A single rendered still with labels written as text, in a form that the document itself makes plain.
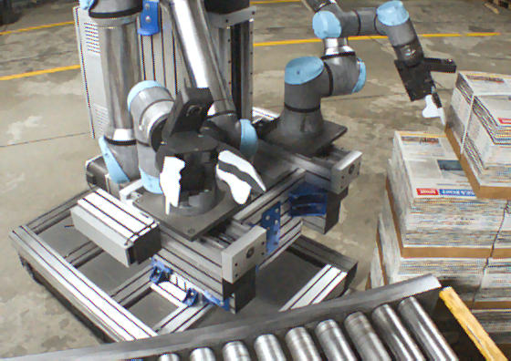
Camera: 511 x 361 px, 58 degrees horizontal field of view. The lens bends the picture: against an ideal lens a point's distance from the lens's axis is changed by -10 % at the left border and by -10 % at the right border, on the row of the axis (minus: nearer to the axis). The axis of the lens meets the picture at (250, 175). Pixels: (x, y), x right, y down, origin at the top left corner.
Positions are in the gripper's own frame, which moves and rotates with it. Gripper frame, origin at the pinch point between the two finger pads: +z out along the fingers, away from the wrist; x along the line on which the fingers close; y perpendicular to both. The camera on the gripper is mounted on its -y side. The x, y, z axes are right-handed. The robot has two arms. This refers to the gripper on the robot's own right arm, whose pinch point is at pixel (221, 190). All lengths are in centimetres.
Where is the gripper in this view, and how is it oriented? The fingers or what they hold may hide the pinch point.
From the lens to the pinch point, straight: 61.9
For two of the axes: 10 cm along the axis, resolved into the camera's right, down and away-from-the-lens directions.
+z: 4.2, 5.0, -7.6
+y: -1.2, 8.6, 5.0
